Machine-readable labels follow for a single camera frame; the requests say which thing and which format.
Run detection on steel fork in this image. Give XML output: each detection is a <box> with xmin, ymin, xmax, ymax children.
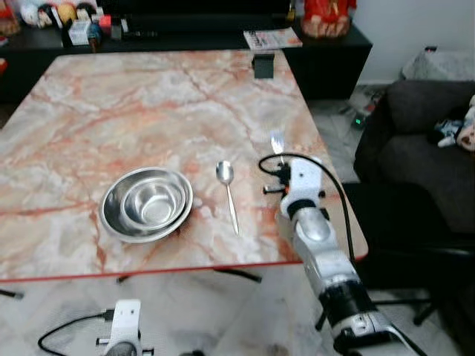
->
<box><xmin>270</xmin><ymin>133</ymin><xmax>287</xmax><ymax>165</ymax></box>

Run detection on steel spoon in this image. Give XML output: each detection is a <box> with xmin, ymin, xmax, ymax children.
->
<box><xmin>215</xmin><ymin>160</ymin><xmax>240</xmax><ymax>235</ymax></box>

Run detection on black table leg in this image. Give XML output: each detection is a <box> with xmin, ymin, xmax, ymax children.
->
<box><xmin>117</xmin><ymin>268</ymin><xmax>263</xmax><ymax>285</ymax></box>

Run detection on small black box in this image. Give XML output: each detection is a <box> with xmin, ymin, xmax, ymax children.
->
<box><xmin>252</xmin><ymin>53</ymin><xmax>276</xmax><ymax>79</ymax></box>

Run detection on large steel bowl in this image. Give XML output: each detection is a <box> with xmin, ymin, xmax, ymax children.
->
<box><xmin>99</xmin><ymin>167</ymin><xmax>194</xmax><ymax>244</ymax></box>

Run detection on black chair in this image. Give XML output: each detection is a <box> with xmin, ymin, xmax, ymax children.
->
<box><xmin>341</xmin><ymin>182</ymin><xmax>475</xmax><ymax>329</ymax></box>

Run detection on black low cabinet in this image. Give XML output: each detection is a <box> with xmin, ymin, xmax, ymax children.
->
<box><xmin>0</xmin><ymin>21</ymin><xmax>373</xmax><ymax>103</ymax></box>

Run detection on dark grey sofa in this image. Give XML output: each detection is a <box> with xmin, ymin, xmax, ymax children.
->
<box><xmin>354</xmin><ymin>79</ymin><xmax>475</xmax><ymax>232</ymax></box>

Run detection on small steel bowl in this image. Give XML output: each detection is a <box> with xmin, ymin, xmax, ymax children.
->
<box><xmin>121</xmin><ymin>177</ymin><xmax>187</xmax><ymax>231</ymax></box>

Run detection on red white magazine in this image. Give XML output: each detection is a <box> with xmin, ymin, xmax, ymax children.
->
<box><xmin>243</xmin><ymin>28</ymin><xmax>304</xmax><ymax>51</ymax></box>

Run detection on red figurine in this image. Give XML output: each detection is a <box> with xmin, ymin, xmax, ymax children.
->
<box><xmin>300</xmin><ymin>0</ymin><xmax>358</xmax><ymax>39</ymax></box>

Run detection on black white plush toy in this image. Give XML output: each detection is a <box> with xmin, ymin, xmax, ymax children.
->
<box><xmin>436</xmin><ymin>119</ymin><xmax>465</xmax><ymax>148</ymax></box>

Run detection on grey fabric bag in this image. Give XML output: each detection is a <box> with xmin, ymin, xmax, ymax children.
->
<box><xmin>401</xmin><ymin>47</ymin><xmax>475</xmax><ymax>82</ymax></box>

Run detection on white pink plush toy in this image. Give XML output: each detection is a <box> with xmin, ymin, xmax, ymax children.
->
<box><xmin>456</xmin><ymin>96</ymin><xmax>475</xmax><ymax>153</ymax></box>

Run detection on black television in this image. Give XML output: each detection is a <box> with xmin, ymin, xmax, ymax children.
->
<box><xmin>102</xmin><ymin>0</ymin><xmax>299</xmax><ymax>17</ymax></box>

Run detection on blue bottle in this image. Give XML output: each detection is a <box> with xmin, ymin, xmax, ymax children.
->
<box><xmin>87</xmin><ymin>21</ymin><xmax>104</xmax><ymax>53</ymax></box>

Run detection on white carton box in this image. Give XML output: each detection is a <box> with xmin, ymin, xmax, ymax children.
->
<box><xmin>68</xmin><ymin>21</ymin><xmax>91</xmax><ymax>46</ymax></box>

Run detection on colourful toy figures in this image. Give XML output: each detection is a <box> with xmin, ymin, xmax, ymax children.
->
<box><xmin>18</xmin><ymin>0</ymin><xmax>102</xmax><ymax>29</ymax></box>

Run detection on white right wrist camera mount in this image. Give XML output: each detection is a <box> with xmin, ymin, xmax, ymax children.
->
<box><xmin>286</xmin><ymin>157</ymin><xmax>326</xmax><ymax>216</ymax></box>

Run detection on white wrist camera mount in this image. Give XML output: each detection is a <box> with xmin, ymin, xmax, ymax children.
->
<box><xmin>104</xmin><ymin>299</ymin><xmax>143</xmax><ymax>354</ymax></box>
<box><xmin>286</xmin><ymin>157</ymin><xmax>326</xmax><ymax>216</ymax></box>

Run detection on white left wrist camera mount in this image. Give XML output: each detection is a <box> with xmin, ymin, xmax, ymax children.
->
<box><xmin>104</xmin><ymin>299</ymin><xmax>143</xmax><ymax>354</ymax></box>

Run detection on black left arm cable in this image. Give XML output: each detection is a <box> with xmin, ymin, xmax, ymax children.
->
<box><xmin>37</xmin><ymin>311</ymin><xmax>114</xmax><ymax>356</ymax></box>

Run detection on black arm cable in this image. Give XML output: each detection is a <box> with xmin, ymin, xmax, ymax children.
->
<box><xmin>258</xmin><ymin>153</ymin><xmax>358</xmax><ymax>262</ymax></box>
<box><xmin>37</xmin><ymin>311</ymin><xmax>114</xmax><ymax>356</ymax></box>

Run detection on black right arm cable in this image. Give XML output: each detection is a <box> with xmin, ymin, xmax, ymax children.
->
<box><xmin>258</xmin><ymin>153</ymin><xmax>358</xmax><ymax>262</ymax></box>

